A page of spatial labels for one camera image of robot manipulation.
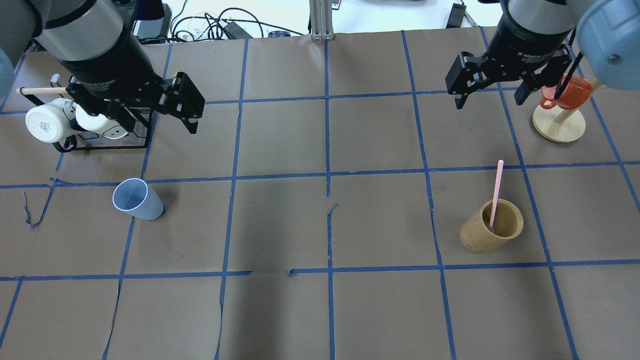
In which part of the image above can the black wire mug rack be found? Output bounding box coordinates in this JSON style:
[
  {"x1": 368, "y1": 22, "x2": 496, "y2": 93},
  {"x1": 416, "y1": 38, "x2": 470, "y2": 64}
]
[{"x1": 35, "y1": 95, "x2": 151, "y2": 153}]

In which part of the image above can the aluminium frame post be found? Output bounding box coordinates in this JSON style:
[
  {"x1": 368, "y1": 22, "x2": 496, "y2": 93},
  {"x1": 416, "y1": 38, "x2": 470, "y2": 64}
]
[{"x1": 309, "y1": 0, "x2": 335, "y2": 41}]

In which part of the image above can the white mug inner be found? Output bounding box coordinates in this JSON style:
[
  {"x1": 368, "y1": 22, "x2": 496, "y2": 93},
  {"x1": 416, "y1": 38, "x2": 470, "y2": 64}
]
[{"x1": 75, "y1": 105, "x2": 129, "y2": 140}]

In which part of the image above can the wooden mug tree stand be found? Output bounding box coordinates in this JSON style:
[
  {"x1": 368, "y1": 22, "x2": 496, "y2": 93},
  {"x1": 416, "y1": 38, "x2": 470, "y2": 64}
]
[{"x1": 532, "y1": 79, "x2": 603, "y2": 144}]

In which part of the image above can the white mug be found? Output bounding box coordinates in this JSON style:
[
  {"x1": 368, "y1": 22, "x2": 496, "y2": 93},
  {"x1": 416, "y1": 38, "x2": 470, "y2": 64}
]
[
  {"x1": 75, "y1": 105, "x2": 129, "y2": 140},
  {"x1": 25, "y1": 98, "x2": 78, "y2": 144}
]

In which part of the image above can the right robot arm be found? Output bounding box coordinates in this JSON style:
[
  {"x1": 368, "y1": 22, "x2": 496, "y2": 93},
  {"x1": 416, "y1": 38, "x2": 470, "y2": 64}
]
[{"x1": 445, "y1": 0, "x2": 640, "y2": 109}]

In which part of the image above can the bamboo cylinder holder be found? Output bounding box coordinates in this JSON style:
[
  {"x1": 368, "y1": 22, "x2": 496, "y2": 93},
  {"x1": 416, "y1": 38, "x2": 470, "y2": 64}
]
[{"x1": 459, "y1": 199, "x2": 524, "y2": 255}]

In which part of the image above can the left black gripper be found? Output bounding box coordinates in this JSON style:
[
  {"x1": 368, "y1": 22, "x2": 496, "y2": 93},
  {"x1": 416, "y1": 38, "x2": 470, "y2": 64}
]
[{"x1": 59, "y1": 35, "x2": 205, "y2": 135}]

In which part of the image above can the pink chopstick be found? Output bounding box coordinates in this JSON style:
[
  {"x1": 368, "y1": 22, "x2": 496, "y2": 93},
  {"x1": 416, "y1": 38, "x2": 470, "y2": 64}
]
[{"x1": 488, "y1": 159, "x2": 505, "y2": 233}]

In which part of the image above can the white mug outer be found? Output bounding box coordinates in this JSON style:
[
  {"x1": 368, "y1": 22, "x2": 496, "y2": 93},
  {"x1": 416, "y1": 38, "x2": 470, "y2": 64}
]
[{"x1": 25, "y1": 98, "x2": 78, "y2": 144}]

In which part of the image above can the light blue plastic cup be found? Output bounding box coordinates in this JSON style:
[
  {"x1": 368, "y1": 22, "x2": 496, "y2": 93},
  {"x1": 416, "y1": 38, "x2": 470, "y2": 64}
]
[{"x1": 112, "y1": 178, "x2": 165, "y2": 221}]

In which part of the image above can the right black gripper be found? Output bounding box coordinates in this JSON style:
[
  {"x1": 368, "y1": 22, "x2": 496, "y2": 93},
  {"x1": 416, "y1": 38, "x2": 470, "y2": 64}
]
[{"x1": 445, "y1": 17, "x2": 570, "y2": 110}]

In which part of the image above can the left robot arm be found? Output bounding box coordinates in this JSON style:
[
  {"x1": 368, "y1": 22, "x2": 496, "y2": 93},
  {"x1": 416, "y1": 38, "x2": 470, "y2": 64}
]
[{"x1": 0, "y1": 0, "x2": 205, "y2": 134}]

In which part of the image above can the orange red mug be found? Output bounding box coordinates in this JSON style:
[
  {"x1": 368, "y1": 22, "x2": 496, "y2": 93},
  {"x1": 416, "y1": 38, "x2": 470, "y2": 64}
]
[{"x1": 539, "y1": 73, "x2": 592, "y2": 110}]

